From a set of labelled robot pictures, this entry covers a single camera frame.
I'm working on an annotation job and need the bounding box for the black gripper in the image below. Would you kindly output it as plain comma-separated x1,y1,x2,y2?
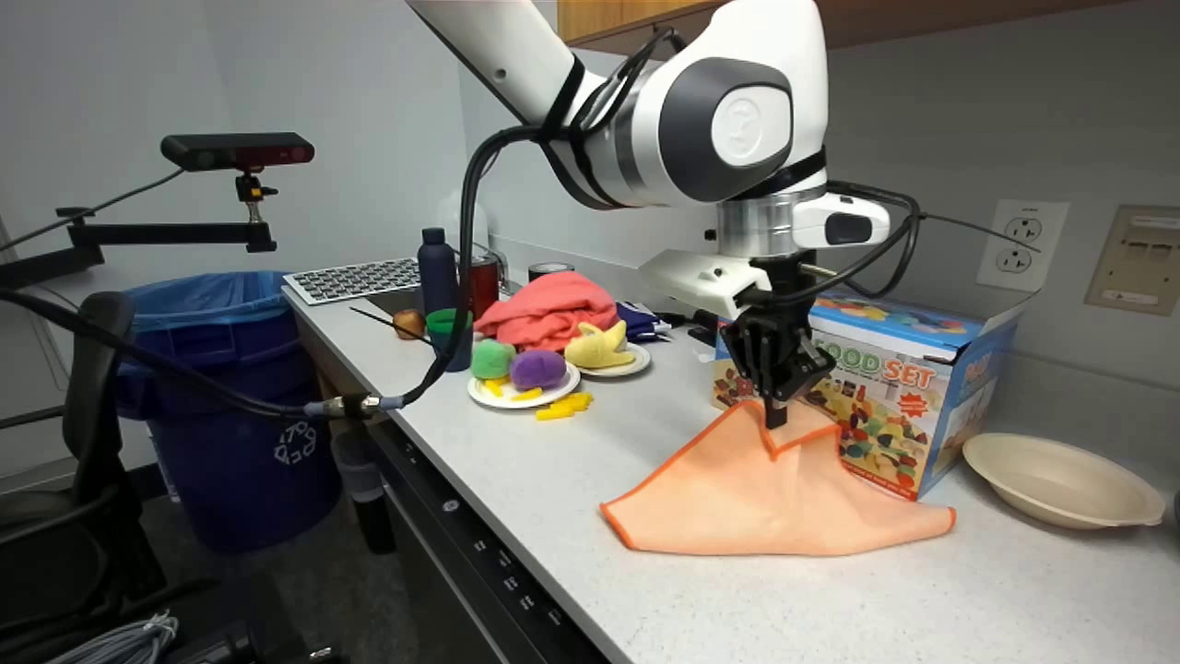
720,254,835,431

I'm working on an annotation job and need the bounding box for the orange microfiber towel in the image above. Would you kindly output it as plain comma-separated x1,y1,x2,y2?
597,394,957,562

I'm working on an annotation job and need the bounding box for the navy blue cloth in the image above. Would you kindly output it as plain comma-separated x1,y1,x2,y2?
614,300,676,346

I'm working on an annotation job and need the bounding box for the small clear plate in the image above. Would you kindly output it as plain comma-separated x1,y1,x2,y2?
565,343,655,384

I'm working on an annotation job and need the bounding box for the blue toy food box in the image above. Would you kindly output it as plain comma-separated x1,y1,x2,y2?
711,290,1030,506

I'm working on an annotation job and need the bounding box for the yellow plush toy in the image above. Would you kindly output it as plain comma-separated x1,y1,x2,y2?
561,321,642,373

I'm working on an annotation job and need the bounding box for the large white paper plate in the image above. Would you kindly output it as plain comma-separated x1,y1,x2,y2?
465,360,582,414

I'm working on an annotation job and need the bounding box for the coral red cloth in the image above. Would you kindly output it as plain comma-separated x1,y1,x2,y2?
470,269,623,356

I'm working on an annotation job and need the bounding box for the purple plush ball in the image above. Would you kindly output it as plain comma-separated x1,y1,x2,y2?
508,346,572,394

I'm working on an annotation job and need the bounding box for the green plush pear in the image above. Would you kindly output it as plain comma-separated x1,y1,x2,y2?
468,334,519,384

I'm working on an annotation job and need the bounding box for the red cup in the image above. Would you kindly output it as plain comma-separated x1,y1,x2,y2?
465,254,505,321

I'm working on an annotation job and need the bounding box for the shallow round bowl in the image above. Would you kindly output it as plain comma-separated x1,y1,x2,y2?
957,428,1168,536

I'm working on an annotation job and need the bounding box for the green cup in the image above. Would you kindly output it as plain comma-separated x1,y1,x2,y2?
422,305,479,377

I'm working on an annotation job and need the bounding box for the dark blue bottle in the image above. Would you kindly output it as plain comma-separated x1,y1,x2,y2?
411,225,460,316

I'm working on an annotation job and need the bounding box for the black table edge clamp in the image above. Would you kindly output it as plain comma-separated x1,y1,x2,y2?
319,388,404,562

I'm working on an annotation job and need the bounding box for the grey computer keyboard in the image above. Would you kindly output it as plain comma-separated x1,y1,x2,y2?
279,254,427,311

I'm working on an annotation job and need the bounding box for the blue recycling bin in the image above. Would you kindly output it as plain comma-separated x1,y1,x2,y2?
109,269,349,555

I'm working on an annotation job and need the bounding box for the black office chair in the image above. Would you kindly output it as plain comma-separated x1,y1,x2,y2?
0,286,170,664

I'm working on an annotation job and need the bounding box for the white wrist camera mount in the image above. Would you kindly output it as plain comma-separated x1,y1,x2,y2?
637,244,775,324

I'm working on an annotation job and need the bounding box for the white wall outlet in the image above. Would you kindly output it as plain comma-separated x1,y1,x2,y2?
972,194,1073,296

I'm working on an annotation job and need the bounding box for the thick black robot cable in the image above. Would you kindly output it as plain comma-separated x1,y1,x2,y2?
0,34,694,428

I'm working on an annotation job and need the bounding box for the beige wall switch plate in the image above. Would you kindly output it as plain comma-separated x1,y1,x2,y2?
1085,198,1180,321

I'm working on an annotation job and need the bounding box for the black stereo camera bar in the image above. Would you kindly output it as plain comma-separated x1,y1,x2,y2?
157,127,315,172

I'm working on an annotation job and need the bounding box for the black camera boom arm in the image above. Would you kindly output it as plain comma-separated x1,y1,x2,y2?
0,171,279,296

